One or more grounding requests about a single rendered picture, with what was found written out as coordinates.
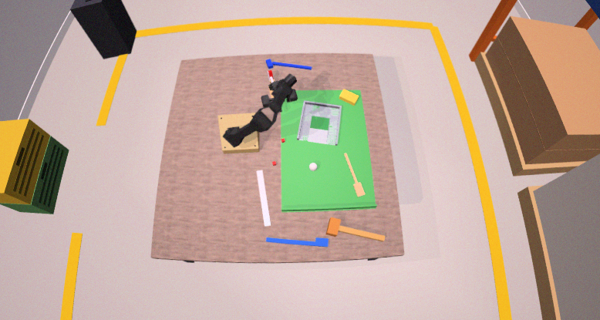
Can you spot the white flat bar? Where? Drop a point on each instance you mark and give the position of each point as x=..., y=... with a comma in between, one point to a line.
x=264, y=203

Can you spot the green flat mat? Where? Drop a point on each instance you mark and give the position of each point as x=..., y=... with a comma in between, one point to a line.
x=331, y=185

